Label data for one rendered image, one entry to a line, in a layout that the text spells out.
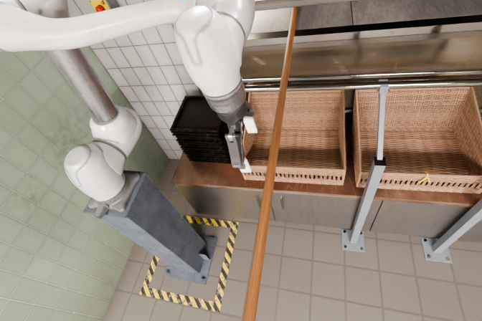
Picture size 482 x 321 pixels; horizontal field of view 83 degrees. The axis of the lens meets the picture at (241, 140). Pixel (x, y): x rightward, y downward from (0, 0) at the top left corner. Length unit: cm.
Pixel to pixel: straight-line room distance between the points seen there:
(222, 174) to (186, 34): 127
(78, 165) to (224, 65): 77
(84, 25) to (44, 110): 108
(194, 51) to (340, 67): 117
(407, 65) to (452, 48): 19
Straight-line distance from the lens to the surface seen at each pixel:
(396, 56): 162
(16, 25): 76
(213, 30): 50
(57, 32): 71
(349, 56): 158
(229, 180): 165
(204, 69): 51
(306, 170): 146
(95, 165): 115
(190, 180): 173
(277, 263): 202
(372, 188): 138
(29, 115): 169
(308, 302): 197
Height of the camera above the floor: 195
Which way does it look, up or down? 50 degrees down
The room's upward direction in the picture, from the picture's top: 18 degrees counter-clockwise
